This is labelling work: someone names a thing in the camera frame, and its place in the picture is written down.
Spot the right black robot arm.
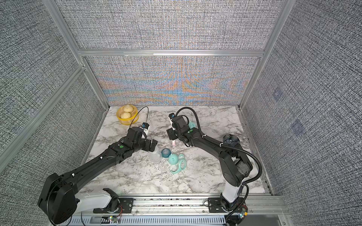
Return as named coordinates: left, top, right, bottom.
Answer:
left=167, top=113, right=253, bottom=206

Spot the dark blue flower dish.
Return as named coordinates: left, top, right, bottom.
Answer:
left=222, top=134, right=241, bottom=148

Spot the clear bottle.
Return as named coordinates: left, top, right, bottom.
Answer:
left=149, top=147, right=162, bottom=163

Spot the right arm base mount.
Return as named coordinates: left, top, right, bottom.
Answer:
left=207, top=197, right=233, bottom=213

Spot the lower beige bun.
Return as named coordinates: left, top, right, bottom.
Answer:
left=120, top=112, right=132, bottom=119

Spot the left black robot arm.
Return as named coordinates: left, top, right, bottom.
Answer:
left=38, top=127, right=158, bottom=226

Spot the mint handle ring front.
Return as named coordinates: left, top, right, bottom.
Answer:
left=170, top=154, right=187, bottom=175

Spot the mint bottle cap front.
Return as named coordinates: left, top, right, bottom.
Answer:
left=188, top=121, right=196, bottom=129

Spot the aluminium front rail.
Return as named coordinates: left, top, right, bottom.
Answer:
left=77, top=194, right=289, bottom=215

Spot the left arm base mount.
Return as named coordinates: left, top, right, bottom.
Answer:
left=93, top=197, right=134, bottom=214

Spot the mint bottle cap middle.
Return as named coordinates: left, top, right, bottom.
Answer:
left=168, top=153, right=179, bottom=165

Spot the yellow steamer basket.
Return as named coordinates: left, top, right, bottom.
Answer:
left=116, top=104, right=139, bottom=125

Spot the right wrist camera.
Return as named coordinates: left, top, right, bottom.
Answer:
left=168, top=113, right=175, bottom=130

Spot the mint bottle cap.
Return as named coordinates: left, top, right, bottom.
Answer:
left=168, top=153, right=179, bottom=165
left=188, top=121, right=196, bottom=129

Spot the beige bun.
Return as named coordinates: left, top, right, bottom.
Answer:
left=120, top=112, right=132, bottom=119
left=123, top=105, right=133, bottom=112

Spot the upper beige bun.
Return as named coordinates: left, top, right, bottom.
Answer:
left=123, top=105, right=133, bottom=112

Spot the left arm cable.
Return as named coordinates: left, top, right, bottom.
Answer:
left=128, top=106, right=150, bottom=131

